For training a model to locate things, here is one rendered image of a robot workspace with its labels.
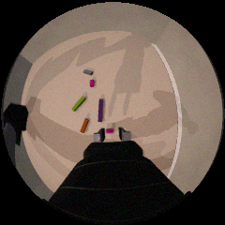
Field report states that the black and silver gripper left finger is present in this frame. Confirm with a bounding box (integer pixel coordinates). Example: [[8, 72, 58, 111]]
[[93, 127, 105, 143]]

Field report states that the purple rod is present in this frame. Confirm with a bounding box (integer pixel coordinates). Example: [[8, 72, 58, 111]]
[[97, 98, 103, 122]]

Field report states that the lime green rod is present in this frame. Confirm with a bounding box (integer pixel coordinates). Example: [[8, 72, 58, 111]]
[[72, 96, 86, 112]]

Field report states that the orange rod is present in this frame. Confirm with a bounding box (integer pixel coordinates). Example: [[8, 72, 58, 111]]
[[80, 118, 89, 133]]

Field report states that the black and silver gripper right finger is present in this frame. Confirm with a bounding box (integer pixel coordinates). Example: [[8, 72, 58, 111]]
[[119, 127, 131, 142]]

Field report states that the grey rod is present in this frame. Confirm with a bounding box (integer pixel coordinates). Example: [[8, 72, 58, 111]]
[[83, 69, 93, 76]]

